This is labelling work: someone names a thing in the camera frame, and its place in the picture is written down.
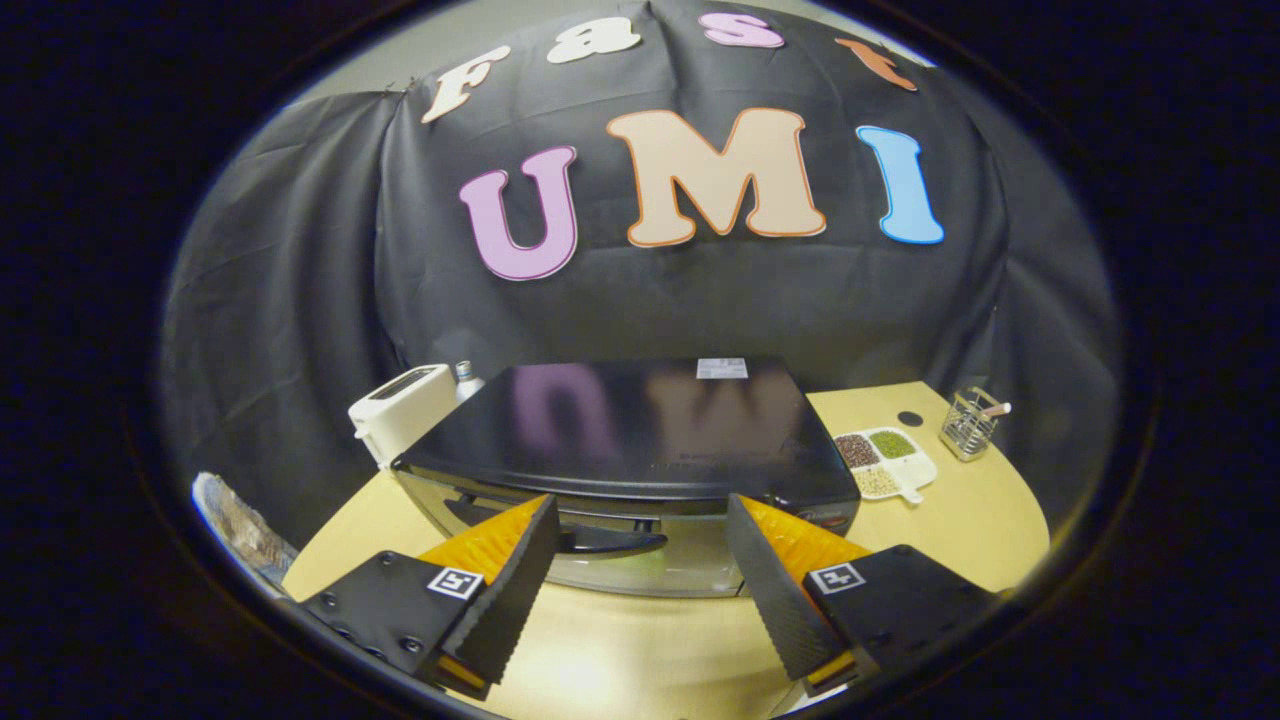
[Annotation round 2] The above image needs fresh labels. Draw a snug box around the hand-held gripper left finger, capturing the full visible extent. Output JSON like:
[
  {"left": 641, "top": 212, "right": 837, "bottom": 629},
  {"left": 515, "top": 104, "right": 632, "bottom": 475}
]
[{"left": 298, "top": 493, "right": 562, "bottom": 702}]

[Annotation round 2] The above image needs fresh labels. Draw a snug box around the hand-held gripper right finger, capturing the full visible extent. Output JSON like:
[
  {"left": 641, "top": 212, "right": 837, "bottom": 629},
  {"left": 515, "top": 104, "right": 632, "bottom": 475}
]
[{"left": 725, "top": 492, "right": 1003, "bottom": 700}]

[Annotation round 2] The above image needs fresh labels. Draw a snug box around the black toaster oven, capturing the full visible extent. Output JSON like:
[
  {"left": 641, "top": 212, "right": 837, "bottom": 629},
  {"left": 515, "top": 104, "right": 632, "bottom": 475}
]
[{"left": 392, "top": 356, "right": 862, "bottom": 600}]

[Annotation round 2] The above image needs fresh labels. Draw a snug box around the white pop-up toaster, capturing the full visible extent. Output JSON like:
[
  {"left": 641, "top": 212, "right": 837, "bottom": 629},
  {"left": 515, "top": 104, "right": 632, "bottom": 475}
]
[{"left": 348, "top": 364, "right": 460, "bottom": 470}]

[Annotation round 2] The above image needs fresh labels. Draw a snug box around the white divided dish of beans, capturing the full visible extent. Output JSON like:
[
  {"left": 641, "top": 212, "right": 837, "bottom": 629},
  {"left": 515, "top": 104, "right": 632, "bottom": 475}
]
[{"left": 832, "top": 426, "right": 939, "bottom": 505}]

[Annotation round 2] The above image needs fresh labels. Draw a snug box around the black backdrop cloth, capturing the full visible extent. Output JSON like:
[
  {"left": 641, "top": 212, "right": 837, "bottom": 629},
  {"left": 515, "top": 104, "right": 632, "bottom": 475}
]
[{"left": 160, "top": 0, "right": 1126, "bottom": 546}]

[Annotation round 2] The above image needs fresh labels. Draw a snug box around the wire mesh holder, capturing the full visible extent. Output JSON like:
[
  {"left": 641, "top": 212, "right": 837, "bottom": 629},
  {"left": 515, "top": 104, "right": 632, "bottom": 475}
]
[{"left": 938, "top": 387, "right": 1001, "bottom": 462}]

